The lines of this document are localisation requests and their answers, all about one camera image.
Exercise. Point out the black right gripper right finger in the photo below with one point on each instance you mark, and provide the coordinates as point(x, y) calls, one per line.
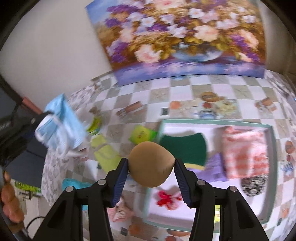
point(237, 220)

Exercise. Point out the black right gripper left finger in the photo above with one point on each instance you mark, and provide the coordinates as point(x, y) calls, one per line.
point(64, 219)

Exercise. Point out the green tissue pack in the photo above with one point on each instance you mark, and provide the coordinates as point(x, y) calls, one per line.
point(217, 218)
point(142, 134)

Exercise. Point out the light blue face mask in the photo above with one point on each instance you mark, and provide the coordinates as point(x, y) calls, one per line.
point(61, 131)

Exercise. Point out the red pink fluffy scrunchie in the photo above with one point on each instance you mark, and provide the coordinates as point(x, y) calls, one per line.
point(169, 201)

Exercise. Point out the tan round sponge puff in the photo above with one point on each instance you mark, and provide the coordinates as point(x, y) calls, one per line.
point(150, 164)

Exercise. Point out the person's left hand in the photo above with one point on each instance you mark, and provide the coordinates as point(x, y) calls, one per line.
point(11, 207)

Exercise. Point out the black white patterned scrunchie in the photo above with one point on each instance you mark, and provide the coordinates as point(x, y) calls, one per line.
point(253, 186)

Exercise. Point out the pink crumpled cloth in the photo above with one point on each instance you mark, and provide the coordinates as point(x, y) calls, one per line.
point(120, 212)

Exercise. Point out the purple cloth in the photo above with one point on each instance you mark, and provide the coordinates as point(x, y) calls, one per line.
point(214, 170)

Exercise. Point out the teal-rimmed white tray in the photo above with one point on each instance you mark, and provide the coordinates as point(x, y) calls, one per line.
point(182, 218)

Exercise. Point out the pink white fluffy cloth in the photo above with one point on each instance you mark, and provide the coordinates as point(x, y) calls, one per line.
point(244, 153)

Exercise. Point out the white pill bottle green label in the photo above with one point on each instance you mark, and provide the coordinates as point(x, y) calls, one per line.
point(94, 126)

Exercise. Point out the yellow-green cloth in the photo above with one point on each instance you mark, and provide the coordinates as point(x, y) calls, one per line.
point(106, 156)

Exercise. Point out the green yellow scrub sponge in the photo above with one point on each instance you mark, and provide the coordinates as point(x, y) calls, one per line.
point(192, 149)

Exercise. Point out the checkered patterned tablecloth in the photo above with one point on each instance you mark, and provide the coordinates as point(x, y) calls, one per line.
point(267, 100)

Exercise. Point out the floral painting canvas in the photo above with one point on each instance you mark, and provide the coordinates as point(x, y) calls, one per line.
point(146, 40)

